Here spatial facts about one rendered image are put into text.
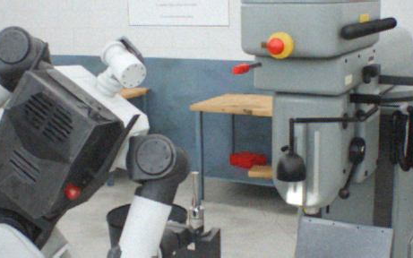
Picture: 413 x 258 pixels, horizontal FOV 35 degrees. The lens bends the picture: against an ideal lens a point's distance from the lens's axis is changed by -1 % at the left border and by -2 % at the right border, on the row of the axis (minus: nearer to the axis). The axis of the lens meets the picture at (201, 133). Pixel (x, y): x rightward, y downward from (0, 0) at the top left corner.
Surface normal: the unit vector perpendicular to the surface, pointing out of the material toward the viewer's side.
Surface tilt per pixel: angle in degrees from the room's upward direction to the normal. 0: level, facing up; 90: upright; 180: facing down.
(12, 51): 75
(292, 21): 90
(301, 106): 90
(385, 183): 90
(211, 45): 90
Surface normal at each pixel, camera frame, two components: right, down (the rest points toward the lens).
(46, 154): -0.44, 0.33
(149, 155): -0.21, -0.19
